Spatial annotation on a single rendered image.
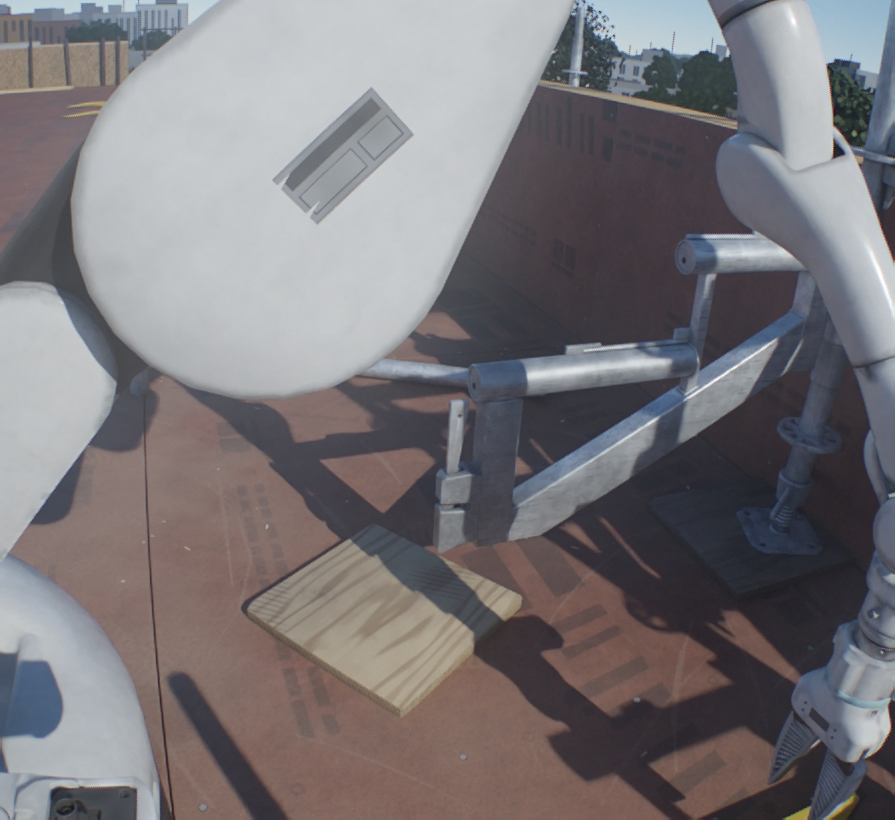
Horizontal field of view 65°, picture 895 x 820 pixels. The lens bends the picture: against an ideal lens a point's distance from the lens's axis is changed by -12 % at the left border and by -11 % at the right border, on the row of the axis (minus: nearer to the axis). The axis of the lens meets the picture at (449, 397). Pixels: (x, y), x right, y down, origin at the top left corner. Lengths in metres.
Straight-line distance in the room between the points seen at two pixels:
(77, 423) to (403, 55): 0.22
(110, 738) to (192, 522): 0.83
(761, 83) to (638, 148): 1.39
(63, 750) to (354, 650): 0.60
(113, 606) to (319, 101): 1.06
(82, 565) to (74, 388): 1.00
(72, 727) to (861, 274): 0.70
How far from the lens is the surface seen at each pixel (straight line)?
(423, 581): 1.24
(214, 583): 1.28
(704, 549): 1.43
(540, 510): 1.13
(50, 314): 0.36
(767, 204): 0.68
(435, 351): 2.11
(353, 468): 1.55
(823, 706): 0.80
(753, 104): 0.68
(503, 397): 1.00
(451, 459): 1.04
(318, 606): 1.19
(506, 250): 2.73
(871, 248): 0.66
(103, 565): 1.35
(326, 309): 0.31
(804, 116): 0.67
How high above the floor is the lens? 0.81
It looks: 26 degrees down
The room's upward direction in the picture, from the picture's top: 5 degrees clockwise
